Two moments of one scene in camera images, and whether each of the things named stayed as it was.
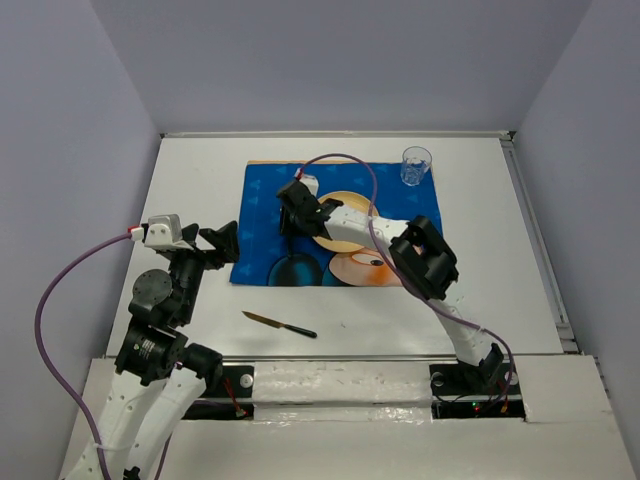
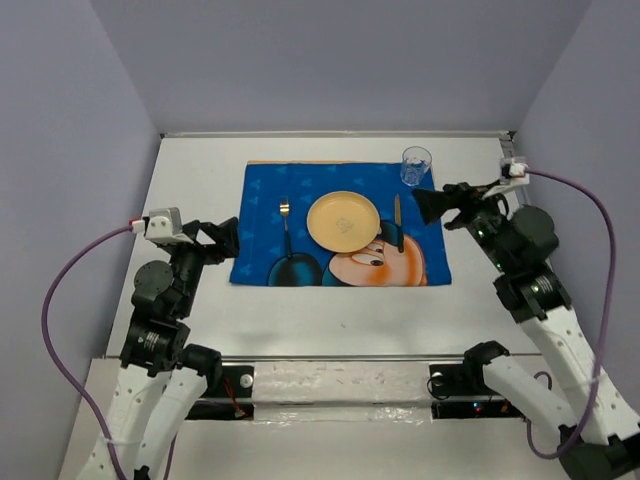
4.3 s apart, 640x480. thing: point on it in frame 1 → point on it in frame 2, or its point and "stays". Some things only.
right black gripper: (285, 224) → (461, 195)
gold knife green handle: (281, 325) → (398, 222)
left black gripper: (226, 238) stays
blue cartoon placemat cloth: (379, 189) stays
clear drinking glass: (416, 161) stays
